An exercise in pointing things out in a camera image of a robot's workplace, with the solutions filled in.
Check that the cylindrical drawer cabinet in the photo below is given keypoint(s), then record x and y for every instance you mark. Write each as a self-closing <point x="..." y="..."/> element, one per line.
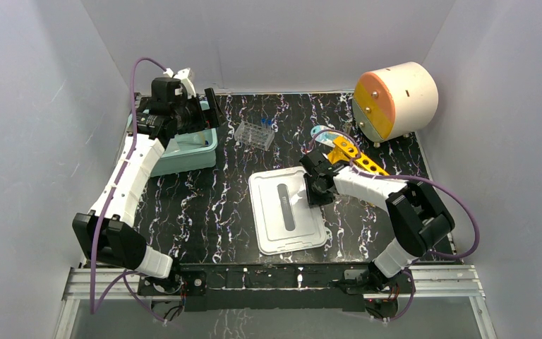
<point x="395" y="101"/>

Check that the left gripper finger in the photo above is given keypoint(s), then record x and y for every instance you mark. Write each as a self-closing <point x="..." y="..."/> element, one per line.
<point x="196" y="121"/>
<point x="214" y="115"/>

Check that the teal plastic bin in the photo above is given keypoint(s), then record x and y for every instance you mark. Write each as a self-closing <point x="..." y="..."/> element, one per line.
<point x="191" y="152"/>

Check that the blue packaged item card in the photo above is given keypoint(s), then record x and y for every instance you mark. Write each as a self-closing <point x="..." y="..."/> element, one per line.
<point x="322" y="135"/>

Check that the aluminium frame rail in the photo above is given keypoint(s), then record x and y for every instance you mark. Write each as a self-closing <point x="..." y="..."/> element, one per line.
<point x="430" y="280"/>

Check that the white plastic box lid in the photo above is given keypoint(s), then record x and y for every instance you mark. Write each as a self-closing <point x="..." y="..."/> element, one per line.
<point x="284" y="221"/>

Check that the small white plastic bag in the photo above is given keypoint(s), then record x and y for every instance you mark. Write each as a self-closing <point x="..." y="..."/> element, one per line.
<point x="177" y="147"/>

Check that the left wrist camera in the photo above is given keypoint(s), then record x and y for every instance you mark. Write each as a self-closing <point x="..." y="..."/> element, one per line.
<point x="186" y="78"/>

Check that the clear plastic well plate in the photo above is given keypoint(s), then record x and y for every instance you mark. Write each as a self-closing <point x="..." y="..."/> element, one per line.
<point x="256" y="135"/>

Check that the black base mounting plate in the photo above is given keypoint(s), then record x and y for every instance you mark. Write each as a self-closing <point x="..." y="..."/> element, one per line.
<point x="353" y="287"/>

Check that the yellow test tube rack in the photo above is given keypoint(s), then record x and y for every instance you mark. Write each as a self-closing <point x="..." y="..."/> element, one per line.
<point x="344" y="151"/>

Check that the clear test tube blue cap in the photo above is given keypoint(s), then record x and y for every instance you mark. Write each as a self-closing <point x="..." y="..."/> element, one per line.
<point x="266" y="122"/>

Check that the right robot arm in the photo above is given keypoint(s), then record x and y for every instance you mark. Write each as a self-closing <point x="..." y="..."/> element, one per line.
<point x="418" y="216"/>

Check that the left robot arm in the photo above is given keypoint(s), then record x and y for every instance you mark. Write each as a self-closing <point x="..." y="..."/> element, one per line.
<point x="105" y="233"/>

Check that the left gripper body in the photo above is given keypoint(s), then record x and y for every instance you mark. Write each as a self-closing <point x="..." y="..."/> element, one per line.
<point x="209" y="108"/>

